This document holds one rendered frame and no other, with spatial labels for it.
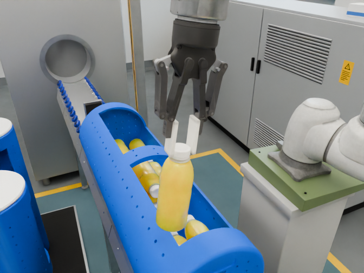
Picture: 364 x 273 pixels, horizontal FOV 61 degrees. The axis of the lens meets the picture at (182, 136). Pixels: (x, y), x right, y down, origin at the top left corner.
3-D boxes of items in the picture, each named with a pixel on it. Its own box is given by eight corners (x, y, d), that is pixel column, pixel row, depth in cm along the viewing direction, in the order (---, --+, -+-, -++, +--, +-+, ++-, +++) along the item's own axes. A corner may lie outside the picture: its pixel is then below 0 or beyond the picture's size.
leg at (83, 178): (87, 184, 278) (76, 123, 247) (89, 188, 274) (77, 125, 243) (80, 186, 276) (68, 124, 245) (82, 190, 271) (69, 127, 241)
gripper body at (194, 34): (208, 19, 53) (200, 72, 57) (163, 14, 49) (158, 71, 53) (233, 24, 47) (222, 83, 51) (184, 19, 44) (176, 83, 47)
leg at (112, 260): (118, 268, 202) (106, 194, 171) (121, 275, 197) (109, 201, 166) (109, 272, 199) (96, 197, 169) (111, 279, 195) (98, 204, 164)
